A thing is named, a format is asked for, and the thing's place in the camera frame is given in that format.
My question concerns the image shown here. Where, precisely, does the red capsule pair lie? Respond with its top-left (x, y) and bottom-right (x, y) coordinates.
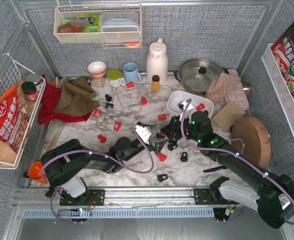
top-left (97, 134), bottom-right (107, 143)
top-left (196, 103), bottom-right (205, 111)

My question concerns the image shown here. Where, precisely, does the tan cardboard sheet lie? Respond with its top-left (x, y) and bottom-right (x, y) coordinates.
top-left (212, 101), bottom-right (245, 132)

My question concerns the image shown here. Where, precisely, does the white plastic storage basket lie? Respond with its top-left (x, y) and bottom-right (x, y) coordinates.
top-left (167, 90), bottom-right (214, 118)

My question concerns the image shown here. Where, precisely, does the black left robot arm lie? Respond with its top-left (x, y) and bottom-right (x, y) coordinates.
top-left (40, 122), bottom-right (167, 202)

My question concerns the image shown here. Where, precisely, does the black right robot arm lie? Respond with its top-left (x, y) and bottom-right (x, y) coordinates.
top-left (161, 110), bottom-right (294, 229)

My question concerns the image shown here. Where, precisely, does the black capsule centre right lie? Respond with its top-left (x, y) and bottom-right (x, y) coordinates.
top-left (156, 132), bottom-right (165, 139)

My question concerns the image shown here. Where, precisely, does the black capsule cluster bottom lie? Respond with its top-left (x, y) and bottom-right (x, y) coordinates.
top-left (168, 143), bottom-right (178, 151)

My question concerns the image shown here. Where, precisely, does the black capsule far right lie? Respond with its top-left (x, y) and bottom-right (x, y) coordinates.
top-left (180, 151), bottom-right (188, 163)

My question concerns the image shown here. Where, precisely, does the black capsule top lying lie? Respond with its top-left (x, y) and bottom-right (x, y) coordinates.
top-left (105, 102), bottom-right (114, 109)

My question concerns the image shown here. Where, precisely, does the pink striped towel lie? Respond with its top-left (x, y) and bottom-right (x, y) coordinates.
top-left (205, 72), bottom-right (241, 105)

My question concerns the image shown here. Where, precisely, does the black capsule upright top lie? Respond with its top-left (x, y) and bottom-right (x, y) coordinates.
top-left (105, 94), bottom-right (112, 102)

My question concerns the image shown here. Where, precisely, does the orange spice bottle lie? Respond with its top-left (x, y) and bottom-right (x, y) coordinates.
top-left (151, 75), bottom-right (160, 92)

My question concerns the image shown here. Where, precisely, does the red capsule by cloth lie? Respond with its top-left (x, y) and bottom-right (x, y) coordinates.
top-left (93, 109), bottom-right (101, 118)

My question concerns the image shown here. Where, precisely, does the pink silicone mould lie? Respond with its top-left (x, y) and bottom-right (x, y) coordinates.
top-left (225, 74), bottom-right (249, 111)

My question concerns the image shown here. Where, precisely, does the round wooden board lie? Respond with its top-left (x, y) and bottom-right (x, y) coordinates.
top-left (231, 116), bottom-right (271, 169)

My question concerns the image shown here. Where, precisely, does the blue mug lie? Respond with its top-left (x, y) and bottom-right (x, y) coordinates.
top-left (123, 62), bottom-right (142, 83)

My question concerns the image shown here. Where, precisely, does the steel pot with glass lid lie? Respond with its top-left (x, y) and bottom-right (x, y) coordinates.
top-left (174, 58), bottom-right (229, 96)

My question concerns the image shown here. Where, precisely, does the green lidded white cup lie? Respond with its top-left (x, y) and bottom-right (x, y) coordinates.
top-left (107, 69), bottom-right (125, 88)

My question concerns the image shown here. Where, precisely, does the small beige pepper jar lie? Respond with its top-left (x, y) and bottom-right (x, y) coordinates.
top-left (90, 77), bottom-right (105, 88)

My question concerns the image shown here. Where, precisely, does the white thermos jug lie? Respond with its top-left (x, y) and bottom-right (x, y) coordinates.
top-left (146, 38), bottom-right (168, 86)

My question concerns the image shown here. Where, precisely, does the steel ladle bowl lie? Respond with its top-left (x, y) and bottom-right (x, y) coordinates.
top-left (242, 82), bottom-right (253, 98)

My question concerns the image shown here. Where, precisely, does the brown cloth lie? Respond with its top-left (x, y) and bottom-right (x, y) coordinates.
top-left (53, 76), bottom-right (100, 117)

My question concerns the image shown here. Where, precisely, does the white striped bowl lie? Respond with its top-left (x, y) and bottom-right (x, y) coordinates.
top-left (87, 61), bottom-right (106, 78)

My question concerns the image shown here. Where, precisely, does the red cloth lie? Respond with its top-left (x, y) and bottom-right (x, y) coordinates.
top-left (38, 84), bottom-right (95, 125)

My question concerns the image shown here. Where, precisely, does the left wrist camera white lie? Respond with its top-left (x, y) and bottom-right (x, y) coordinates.
top-left (135, 125), bottom-right (152, 144)

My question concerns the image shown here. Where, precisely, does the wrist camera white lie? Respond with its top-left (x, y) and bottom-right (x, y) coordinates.
top-left (178, 100), bottom-right (194, 116)
top-left (135, 125), bottom-right (152, 144)

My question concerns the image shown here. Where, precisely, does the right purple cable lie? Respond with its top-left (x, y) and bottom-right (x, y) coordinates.
top-left (180, 98), bottom-right (294, 225)

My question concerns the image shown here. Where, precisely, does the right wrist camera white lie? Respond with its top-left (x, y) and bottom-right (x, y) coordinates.
top-left (178, 100), bottom-right (194, 116)

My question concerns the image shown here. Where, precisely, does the purple spatula handle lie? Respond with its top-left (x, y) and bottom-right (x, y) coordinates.
top-left (203, 166), bottom-right (224, 173)

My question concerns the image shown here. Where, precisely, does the white wire basket right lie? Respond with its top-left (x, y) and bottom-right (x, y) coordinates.
top-left (261, 43), bottom-right (294, 137)

